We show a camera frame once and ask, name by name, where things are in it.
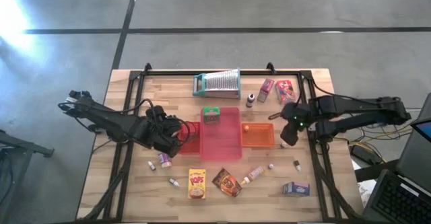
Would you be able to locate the purple label spice jar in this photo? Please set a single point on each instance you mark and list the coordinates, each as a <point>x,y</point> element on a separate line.
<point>165,161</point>

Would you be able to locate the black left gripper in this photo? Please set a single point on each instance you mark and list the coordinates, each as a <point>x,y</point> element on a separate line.
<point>165,133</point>

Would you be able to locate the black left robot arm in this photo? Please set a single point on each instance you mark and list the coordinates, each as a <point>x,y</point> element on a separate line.
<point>111,123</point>

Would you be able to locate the teal metal box grater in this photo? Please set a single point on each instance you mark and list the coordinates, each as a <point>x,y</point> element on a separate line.
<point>220,82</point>

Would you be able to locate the orange plastic basket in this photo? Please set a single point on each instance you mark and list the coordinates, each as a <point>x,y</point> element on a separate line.
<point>259,136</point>

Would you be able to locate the pink translucent plastic bin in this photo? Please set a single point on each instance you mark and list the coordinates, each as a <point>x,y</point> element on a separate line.
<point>222,143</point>

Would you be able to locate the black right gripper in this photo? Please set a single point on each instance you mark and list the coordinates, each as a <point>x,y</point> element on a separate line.
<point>291,133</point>

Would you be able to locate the red plastic basket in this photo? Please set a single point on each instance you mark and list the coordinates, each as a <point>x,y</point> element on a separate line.
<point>193,146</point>

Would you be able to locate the yellow Corn Pops box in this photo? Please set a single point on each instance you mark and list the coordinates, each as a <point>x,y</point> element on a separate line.
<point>197,183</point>

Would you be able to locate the small orange cap bottle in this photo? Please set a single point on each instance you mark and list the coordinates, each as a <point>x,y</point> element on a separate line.
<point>246,127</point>

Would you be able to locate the orange squeeze bottle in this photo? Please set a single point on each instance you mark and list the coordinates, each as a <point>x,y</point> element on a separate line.
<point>253,175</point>

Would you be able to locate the dark bottle white collar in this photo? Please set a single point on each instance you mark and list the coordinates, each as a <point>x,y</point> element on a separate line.
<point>250,100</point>

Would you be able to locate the brown snack bag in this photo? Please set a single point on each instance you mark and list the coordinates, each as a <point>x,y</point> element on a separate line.
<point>227,182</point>

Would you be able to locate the pink cereal box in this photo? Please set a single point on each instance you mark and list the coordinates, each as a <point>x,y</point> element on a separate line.
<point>266,89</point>

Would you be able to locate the dark grey laptop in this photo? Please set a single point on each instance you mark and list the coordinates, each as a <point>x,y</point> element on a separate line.
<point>397,200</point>

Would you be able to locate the white paper sheet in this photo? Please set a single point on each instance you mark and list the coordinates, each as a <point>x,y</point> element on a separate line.
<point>365,192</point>

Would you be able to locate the black metal bar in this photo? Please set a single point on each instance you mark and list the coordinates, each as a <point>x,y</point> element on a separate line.
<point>373,172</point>

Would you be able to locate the black power brick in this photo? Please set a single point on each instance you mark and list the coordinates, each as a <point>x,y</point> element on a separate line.
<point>362,154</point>

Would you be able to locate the blue cereal box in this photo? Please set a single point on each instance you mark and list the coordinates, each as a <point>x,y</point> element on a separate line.
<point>296,188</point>

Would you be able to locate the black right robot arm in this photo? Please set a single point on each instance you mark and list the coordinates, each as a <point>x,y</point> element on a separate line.
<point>353,111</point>

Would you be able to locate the black metal stand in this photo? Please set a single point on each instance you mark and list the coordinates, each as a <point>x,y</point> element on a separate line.
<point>20,143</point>

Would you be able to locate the red cereal box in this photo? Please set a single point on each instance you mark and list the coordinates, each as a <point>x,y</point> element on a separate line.
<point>285,91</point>

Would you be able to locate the green cereal box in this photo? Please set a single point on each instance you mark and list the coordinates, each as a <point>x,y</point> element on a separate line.
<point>211,114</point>

